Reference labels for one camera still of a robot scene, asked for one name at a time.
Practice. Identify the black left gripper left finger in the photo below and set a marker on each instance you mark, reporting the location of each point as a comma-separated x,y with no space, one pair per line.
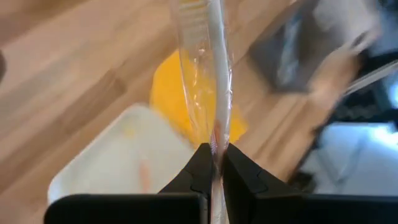
140,208

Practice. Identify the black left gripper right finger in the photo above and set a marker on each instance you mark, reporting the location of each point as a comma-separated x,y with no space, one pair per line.
280,208

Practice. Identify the orange toothbrush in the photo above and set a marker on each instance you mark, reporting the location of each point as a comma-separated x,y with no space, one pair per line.
217,62
144,177

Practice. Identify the white plastic bin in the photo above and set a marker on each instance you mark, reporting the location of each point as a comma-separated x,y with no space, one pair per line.
342,18
109,155

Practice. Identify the yellow folded cloth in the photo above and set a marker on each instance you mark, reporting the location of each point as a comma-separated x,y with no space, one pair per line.
168,93

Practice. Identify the grey translucent plastic bin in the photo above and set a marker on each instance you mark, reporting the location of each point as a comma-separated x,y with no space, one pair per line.
286,56

